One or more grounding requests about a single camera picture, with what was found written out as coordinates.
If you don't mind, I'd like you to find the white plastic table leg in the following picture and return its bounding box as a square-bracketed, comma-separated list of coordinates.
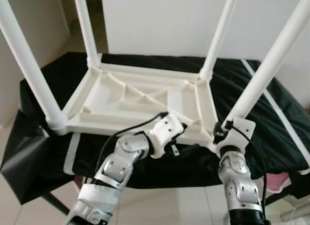
[199, 0, 239, 81]
[0, 0, 68, 136]
[225, 0, 310, 124]
[73, 0, 102, 70]

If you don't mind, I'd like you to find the black metal stand leg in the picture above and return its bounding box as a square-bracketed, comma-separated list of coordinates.
[264, 181, 310, 206]
[41, 193, 71, 215]

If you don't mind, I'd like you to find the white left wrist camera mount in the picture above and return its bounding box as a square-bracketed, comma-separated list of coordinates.
[148, 113, 186, 159]

